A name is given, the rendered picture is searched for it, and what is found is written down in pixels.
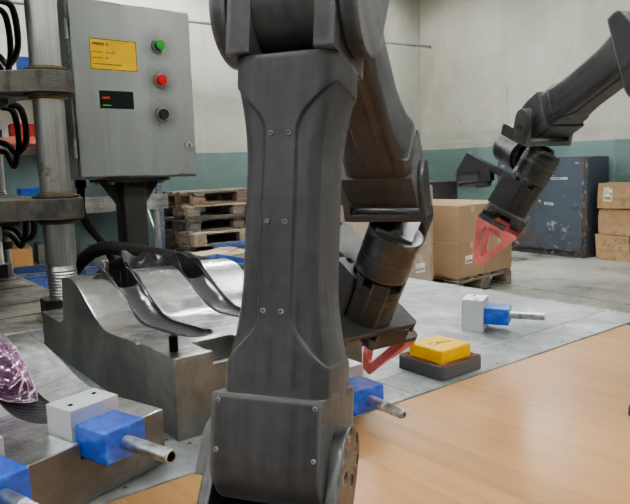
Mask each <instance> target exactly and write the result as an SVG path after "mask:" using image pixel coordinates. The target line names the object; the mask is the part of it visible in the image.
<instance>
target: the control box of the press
mask: <svg viewBox="0 0 630 504"><path fill-rule="evenodd" d="M57 14H58V26H59V39H60V52H61V64H62V67H65V69H69V70H70V71H71V72H72V73H73V74H74V83H75V95H73V97H72V98H69V99H68V100H66V101H64V102H65V115H66V128H67V140H68V153H69V166H70V178H71V180H74V184H75V188H77V194H80V195H81V196H80V197H83V200H84V213H85V217H83V218H82V220H81V222H82V224H83V226H84V227H85V229H86V230H87V231H88V233H89V234H90V235H91V236H92V237H93V238H94V239H95V240H96V242H97V243H98V242H103V241H105V239H104V238H103V237H102V236H101V235H100V233H99V232H98V231H97V230H96V229H95V228H94V227H93V225H92V224H91V222H90V220H89V219H88V216H87V213H86V208H85V188H87V187H86V180H89V182H90V183H95V185H101V186H102V187H103V188H104V190H105V191H106V192H107V193H108V195H109V196H110V197H111V199H112V200H113V201H114V202H115V204H116V213H117V227H118V241H119V242H126V243H133V244H139V245H145V246H150V245H149V229H148V214H147V201H148V199H149V197H150V195H151V193H152V192H153V190H154V188H155V186H156V185H157V183H158V181H159V183H165V180H170V177H181V176H196V174H197V169H196V150H195V132H194V113H193V94H192V76H191V57H190V38H189V20H188V14H187V13H185V12H178V11H171V10H163V9H156V8H148V7H141V6H133V5H126V4H119V3H111V2H104V1H96V0H58V1H57Z"/></svg>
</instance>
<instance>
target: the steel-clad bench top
mask: <svg viewBox="0 0 630 504"><path fill-rule="evenodd" d="M467 294H477V295H488V303H497V304H511V305H512V311H514V312H530V313H545V321H541V320H526V319H511V321H510V323H509V325H508V326H505V325H491V324H488V326H487V327H486V329H485V330H484V332H473V331H462V299H463V298H464V297H465V296H466V295H467ZM399 303H400V304H401V305H402V306H403V307H404V308H405V309H406V310H407V311H408V312H409V313H410V315H411V316H412V317H413V318H414V319H415V320H416V325H415V327H414V330H415V331H416V332H417V334H418V336H417V339H416V341H418V340H422V339H426V338H429V337H433V336H437V335H439V336H443V337H447V338H451V339H455V340H460V341H464V342H468V343H470V352H473V353H477V354H480V355H481V369H478V370H475V371H473V372H470V373H467V374H464V375H460V376H458V377H455V378H452V379H449V380H446V381H439V380H436V379H433V378H430V377H427V376H423V375H420V374H417V373H414V372H411V371H408V370H405V369H401V368H399V355H400V354H401V353H404V352H408V351H410V348H407V349H406V350H404V351H403V352H401V353H400V354H398V355H397V356H395V357H394V358H392V359H391V360H389V361H388V362H386V363H385V364H384V365H382V366H381V367H380V368H378V369H377V370H376V371H374V372H373V373H372V374H368V373H367V372H366V371H365V370H364V369H363V376H364V377H366V378H369V379H371V380H374V381H377V382H379V383H382V384H383V393H384V400H385V401H387V402H388V403H391V404H392V405H394V404H397V403H400V402H402V401H405V400H408V399H411V398H414V397H417V396H420V395H423V394H426V393H429V392H431V391H434V390H437V389H440V388H443V387H446V386H449V385H452V384H455V383H458V382H460V381H463V380H466V379H469V378H472V377H475V376H478V375H481V374H484V373H487V372H489V371H492V370H495V369H498V368H501V367H504V366H507V365H510V364H513V363H516V362H518V361H521V360H524V359H527V358H530V357H533V356H536V355H539V354H542V353H545V352H547V351H550V350H553V349H556V348H559V347H562V346H565V345H568V344H571V343H574V342H576V341H579V340H582V339H585V338H588V337H591V336H594V335H597V334H600V333H603V332H605V331H608V330H611V329H614V328H617V327H620V326H623V325H626V324H627V325H628V324H630V313H627V312H621V311H615V310H608V309H602V308H596V307H590V306H583V305H577V304H571V303H565V302H558V301H552V300H546V299H539V298H533V297H527V296H521V295H514V294H508V293H502V292H496V291H489V290H483V289H477V288H470V287H464V286H458V285H452V284H445V283H439V282H433V281H426V280H420V279H414V278H408V280H407V283H406V285H405V288H404V290H403V292H402V295H401V297H400V300H399ZM6 337H7V338H8V339H9V340H10V339H14V338H21V337H27V338H33V339H36V340H38V341H40V342H42V343H43V344H44V332H43V330H37V331H31V332H25V333H19V334H13V335H7V336H6ZM44 345H45V344H44ZM54 354H55V353H54ZM55 355H56V354H55ZM56 356H57V355H56ZM57 357H58V358H59V359H60V360H61V361H62V362H63V363H64V364H65V365H66V366H67V367H68V368H69V369H70V370H71V371H72V372H73V373H74V374H75V375H76V376H77V377H78V378H79V379H80V380H81V381H82V382H83V383H85V384H86V385H87V386H89V387H90V388H96V389H100V390H104V391H106V390H105V389H104V388H102V387H101V386H99V385H98V384H97V383H95V382H94V381H92V380H91V379H90V378H88V377H87V376H85V375H84V374H83V373H81V372H80V371H78V370H77V369H76V368H74V367H73V366H71V365H70V364H69V363H67V362H66V361H64V360H63V359H62V358H60V357H59V356H57ZM201 439H202V435H199V436H196V437H193V438H190V439H186V440H183V441H180V442H178V441H177V440H175V439H174V438H172V437H171V436H170V435H168V434H167V433H165V432H164V441H165V447H168V448H171V449H174V450H175V451H176V459H175V460H174V462H173V463H171V464H166V463H164V464H162V465H160V466H158V467H156V468H154V469H152V470H150V471H148V472H146V473H144V474H142V475H140V476H138V477H136V478H134V479H132V480H130V481H128V482H126V483H124V484H122V485H120V486H118V487H117V488H115V489H113V490H111V491H109V492H107V493H105V494H103V495H101V496H99V497H97V498H95V499H93V500H91V501H89V502H87V503H85V504H107V503H110V502H113V501H115V500H118V499H121V498H124V497H127V496H130V495H133V494H136V493H139V492H142V491H144V490H147V489H150V488H153V487H156V486H159V485H162V484H165V483H168V482H170V481H173V480H176V479H179V478H182V477H185V476H188V475H191V474H194V473H195V469H196V464H197V459H198V454H199V449H200V444H201Z"/></svg>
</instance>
